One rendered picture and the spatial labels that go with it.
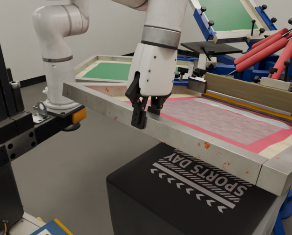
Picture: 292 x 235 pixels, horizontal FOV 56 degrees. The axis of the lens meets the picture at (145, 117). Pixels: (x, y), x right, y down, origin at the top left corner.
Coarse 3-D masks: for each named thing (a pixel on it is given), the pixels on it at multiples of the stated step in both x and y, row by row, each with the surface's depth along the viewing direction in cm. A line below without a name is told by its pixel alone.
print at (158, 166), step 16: (160, 160) 96; (176, 160) 96; (192, 160) 96; (160, 176) 89; (176, 176) 89; (192, 176) 89; (208, 176) 89; (224, 176) 89; (192, 192) 82; (208, 192) 82; (224, 192) 82; (240, 192) 82; (224, 208) 76
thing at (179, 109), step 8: (168, 104) 88; (176, 104) 90; (184, 104) 93; (192, 104) 95; (200, 104) 98; (208, 104) 101; (224, 104) 107; (160, 112) 76; (168, 112) 77; (176, 112) 79; (184, 112) 81; (192, 112) 83; (200, 112) 85; (208, 112) 87; (216, 112) 89; (224, 112) 92; (232, 112) 95; (176, 120) 71; (184, 120) 72
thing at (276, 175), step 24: (72, 96) 72; (96, 96) 66; (120, 120) 61; (168, 120) 56; (168, 144) 53; (192, 144) 49; (216, 144) 47; (240, 168) 44; (264, 168) 41; (288, 168) 42
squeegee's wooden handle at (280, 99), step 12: (216, 84) 108; (228, 84) 105; (240, 84) 102; (252, 84) 99; (240, 96) 102; (252, 96) 99; (264, 96) 97; (276, 96) 94; (288, 96) 92; (276, 108) 94; (288, 108) 92
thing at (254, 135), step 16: (256, 112) 103; (192, 128) 66; (208, 128) 69; (224, 128) 72; (240, 128) 75; (256, 128) 78; (272, 128) 82; (240, 144) 61; (256, 144) 63; (272, 144) 66
